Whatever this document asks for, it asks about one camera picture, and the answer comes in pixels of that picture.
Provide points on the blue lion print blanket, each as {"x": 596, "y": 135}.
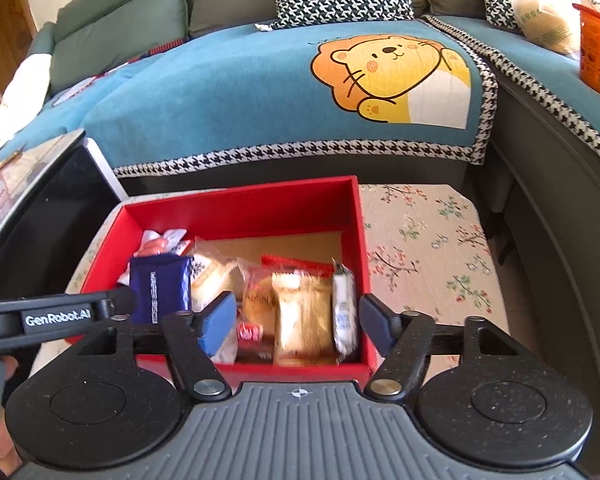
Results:
{"x": 230, "y": 90}

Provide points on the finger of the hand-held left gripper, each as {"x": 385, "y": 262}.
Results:
{"x": 117, "y": 305}

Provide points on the steamed bun packet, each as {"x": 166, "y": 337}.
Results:
{"x": 210, "y": 275}

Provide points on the red cardboard box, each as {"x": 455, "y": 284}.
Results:
{"x": 280, "y": 205}

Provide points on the blue houndstooth trim blanket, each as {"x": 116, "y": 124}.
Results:
{"x": 530, "y": 60}

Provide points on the round brown cake packet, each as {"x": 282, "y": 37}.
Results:
{"x": 257, "y": 300}

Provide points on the red gummy candy packet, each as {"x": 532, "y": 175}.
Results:
{"x": 300, "y": 265}

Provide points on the mini sausage packet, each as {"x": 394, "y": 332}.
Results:
{"x": 155, "y": 246}

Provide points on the white cloth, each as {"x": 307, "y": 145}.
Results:
{"x": 20, "y": 90}

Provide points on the black glossy coffee table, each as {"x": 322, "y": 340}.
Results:
{"x": 45, "y": 230}

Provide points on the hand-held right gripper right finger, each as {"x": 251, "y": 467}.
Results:
{"x": 377, "y": 322}

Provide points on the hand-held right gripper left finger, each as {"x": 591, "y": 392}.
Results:
{"x": 217, "y": 325}

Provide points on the white wafer packet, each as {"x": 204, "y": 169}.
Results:
{"x": 345, "y": 310}

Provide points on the person's left hand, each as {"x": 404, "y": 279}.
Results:
{"x": 2, "y": 440}

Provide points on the crumpled white tissue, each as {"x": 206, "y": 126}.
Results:
{"x": 263, "y": 26}

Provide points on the blue wafer biscuit packet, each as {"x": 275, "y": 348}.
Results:
{"x": 160, "y": 285}

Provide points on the gold snack packet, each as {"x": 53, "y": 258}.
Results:
{"x": 302, "y": 320}

